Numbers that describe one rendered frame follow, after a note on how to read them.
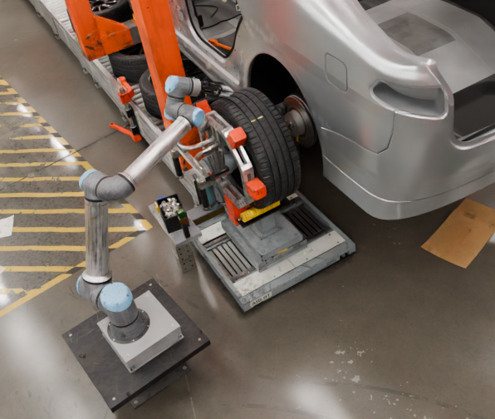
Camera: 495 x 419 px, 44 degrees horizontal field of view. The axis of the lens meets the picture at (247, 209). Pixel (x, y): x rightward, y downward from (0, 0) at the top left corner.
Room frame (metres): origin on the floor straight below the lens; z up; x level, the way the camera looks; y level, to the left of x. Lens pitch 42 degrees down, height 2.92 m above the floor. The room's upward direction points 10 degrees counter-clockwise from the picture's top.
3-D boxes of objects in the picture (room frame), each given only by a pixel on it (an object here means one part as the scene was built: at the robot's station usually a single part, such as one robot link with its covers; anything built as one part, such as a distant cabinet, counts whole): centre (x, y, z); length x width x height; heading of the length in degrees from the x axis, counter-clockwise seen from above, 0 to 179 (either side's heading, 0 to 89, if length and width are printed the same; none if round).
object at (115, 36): (5.15, 0.76, 0.69); 0.52 x 0.17 x 0.35; 113
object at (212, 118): (2.74, 0.07, 0.85); 0.54 x 0.07 x 0.54; 23
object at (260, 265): (2.85, -0.07, 0.13); 0.50 x 0.36 x 0.10; 23
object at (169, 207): (2.78, 0.45, 0.51); 0.20 x 0.14 x 0.13; 14
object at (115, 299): (2.08, 0.73, 0.59); 0.17 x 0.15 x 0.18; 44
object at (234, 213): (2.75, 0.03, 0.48); 0.16 x 0.12 x 0.17; 113
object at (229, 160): (2.71, 0.13, 0.85); 0.21 x 0.14 x 0.14; 113
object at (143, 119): (4.41, 0.77, 0.28); 2.47 x 0.09 x 0.22; 23
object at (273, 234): (2.80, -0.09, 0.32); 0.40 x 0.30 x 0.28; 23
